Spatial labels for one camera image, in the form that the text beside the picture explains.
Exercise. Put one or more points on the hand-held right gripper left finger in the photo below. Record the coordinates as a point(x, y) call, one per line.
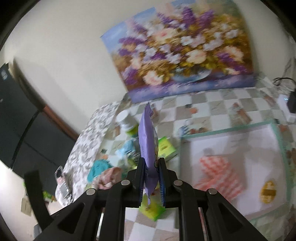
point(141, 190)

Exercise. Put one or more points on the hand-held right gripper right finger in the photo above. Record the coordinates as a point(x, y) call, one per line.
point(162, 192)

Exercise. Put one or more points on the blue face mask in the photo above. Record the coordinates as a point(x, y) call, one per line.
point(126, 150)

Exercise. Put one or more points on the purple packet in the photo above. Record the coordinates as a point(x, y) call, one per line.
point(148, 143)

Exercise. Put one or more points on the orange white fuzzy cloth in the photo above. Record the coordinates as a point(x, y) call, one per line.
point(219, 178)

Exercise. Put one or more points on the white box teal rim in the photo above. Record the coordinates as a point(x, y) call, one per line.
point(249, 148)

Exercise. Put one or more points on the lime green cloth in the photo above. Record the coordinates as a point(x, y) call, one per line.
point(155, 212)

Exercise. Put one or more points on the pale pink cloth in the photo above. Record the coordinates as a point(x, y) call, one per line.
point(111, 175)

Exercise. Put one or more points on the green sponge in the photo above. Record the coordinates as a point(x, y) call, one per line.
point(167, 148)

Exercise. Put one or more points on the teal plastic container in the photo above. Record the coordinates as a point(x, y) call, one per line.
point(99, 168)

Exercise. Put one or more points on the grey floral cloth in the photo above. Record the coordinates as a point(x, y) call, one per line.
point(92, 139)

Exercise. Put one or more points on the white bottle green label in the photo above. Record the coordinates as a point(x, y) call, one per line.
point(123, 118)

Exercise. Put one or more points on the silver phone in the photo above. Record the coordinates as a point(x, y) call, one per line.
point(59, 172)

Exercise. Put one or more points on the yellow round item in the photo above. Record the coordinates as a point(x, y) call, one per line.
point(268, 192)

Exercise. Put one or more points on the dark cabinet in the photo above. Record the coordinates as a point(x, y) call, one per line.
point(23, 115)

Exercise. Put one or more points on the floral painting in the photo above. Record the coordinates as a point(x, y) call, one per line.
point(180, 46)

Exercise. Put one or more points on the white power strip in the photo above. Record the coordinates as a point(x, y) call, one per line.
point(283, 102)

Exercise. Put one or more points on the black power adapter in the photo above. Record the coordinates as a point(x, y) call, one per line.
point(292, 102)

